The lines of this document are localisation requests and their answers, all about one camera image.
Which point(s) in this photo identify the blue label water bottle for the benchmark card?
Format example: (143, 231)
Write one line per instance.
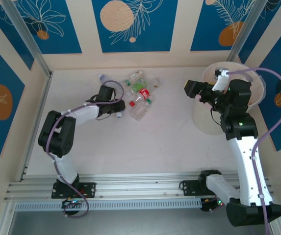
(118, 115)

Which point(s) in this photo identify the cream plastic bin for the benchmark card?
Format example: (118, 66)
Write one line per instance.
(204, 122)

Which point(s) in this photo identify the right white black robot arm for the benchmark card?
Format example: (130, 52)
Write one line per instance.
(245, 166)

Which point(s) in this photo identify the clear bottle purple cap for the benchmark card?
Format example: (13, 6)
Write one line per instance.
(102, 77)

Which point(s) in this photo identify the clear bottle green cap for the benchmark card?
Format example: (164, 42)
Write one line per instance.
(139, 112)

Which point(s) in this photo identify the clear bottle green neck band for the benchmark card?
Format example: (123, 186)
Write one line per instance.
(126, 82)

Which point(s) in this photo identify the red label cola bottle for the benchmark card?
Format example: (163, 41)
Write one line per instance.
(144, 93)

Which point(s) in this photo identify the white green label bottle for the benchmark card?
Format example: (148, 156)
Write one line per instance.
(136, 74)

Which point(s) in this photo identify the clear bottle orange spot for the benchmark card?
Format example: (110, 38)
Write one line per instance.
(155, 83)

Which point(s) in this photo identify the left controller board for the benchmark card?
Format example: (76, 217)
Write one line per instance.
(69, 203)

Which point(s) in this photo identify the controller board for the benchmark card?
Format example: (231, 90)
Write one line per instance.
(210, 204)
(69, 203)

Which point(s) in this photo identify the right controller board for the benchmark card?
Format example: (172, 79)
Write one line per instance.
(210, 204)

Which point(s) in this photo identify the right aluminium corner post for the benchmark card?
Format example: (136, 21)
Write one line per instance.
(248, 24)

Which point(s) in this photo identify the aluminium corner post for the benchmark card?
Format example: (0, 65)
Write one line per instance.
(248, 24)
(25, 31)

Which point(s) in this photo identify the aluminium side rail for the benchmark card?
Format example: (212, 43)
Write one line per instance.
(36, 122)

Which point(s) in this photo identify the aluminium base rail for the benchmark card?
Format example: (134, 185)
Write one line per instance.
(135, 186)

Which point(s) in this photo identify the left black mount plate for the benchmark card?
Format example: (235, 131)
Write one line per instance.
(91, 189)

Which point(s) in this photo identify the black mount plate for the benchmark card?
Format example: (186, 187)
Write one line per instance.
(91, 189)
(189, 187)

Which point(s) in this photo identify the right black mount plate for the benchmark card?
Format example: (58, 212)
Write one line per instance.
(189, 187)

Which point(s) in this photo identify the left aluminium corner post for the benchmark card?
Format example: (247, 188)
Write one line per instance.
(25, 31)

